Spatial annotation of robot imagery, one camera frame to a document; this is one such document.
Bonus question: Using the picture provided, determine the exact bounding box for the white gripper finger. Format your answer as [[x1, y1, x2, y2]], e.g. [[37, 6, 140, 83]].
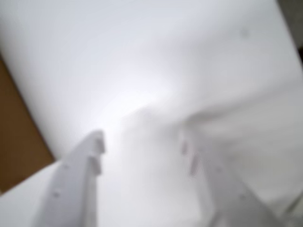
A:
[[33, 130, 106, 227], [179, 132, 280, 227]]

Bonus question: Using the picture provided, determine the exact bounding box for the brown cardboard box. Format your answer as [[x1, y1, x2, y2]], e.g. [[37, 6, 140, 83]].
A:
[[0, 54, 56, 196]]

